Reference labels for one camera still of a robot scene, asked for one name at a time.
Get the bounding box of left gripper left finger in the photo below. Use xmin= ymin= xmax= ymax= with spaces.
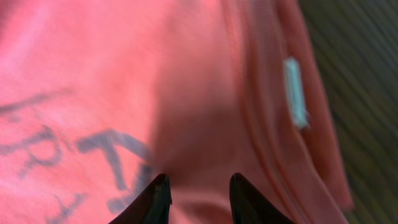
xmin=109 ymin=174 xmax=172 ymax=224

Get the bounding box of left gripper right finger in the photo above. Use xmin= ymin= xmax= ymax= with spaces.
xmin=229 ymin=173 xmax=294 ymax=224

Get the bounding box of orange red t-shirt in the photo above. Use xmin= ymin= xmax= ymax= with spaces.
xmin=1 ymin=0 xmax=353 ymax=223

